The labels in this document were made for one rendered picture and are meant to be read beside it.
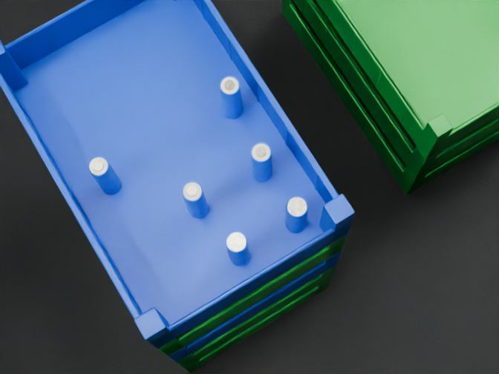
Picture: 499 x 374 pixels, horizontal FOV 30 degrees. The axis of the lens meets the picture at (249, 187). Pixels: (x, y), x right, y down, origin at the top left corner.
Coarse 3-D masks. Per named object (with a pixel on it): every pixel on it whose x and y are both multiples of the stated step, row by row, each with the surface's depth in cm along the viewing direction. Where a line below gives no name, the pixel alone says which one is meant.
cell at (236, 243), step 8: (232, 232) 77; (240, 232) 77; (232, 240) 77; (240, 240) 77; (232, 248) 77; (240, 248) 77; (248, 248) 80; (232, 256) 79; (240, 256) 79; (248, 256) 82; (240, 264) 82
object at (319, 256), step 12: (336, 240) 84; (324, 252) 87; (336, 252) 91; (300, 264) 86; (312, 264) 89; (288, 276) 87; (264, 288) 86; (276, 288) 90; (240, 300) 85; (252, 300) 88; (228, 312) 86; (204, 324) 85; (216, 324) 89; (180, 336) 85; (192, 336) 87; (168, 348) 85; (180, 348) 90
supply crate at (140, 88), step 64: (128, 0) 88; (192, 0) 90; (0, 64) 82; (64, 64) 89; (128, 64) 89; (192, 64) 88; (64, 128) 87; (128, 128) 87; (192, 128) 87; (256, 128) 87; (64, 192) 80; (128, 192) 85; (256, 192) 85; (320, 192) 84; (128, 256) 84; (192, 256) 84; (256, 256) 83; (192, 320) 79
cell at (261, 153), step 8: (256, 144) 80; (264, 144) 80; (256, 152) 79; (264, 152) 79; (256, 160) 79; (264, 160) 79; (256, 168) 81; (264, 168) 81; (256, 176) 84; (264, 176) 83
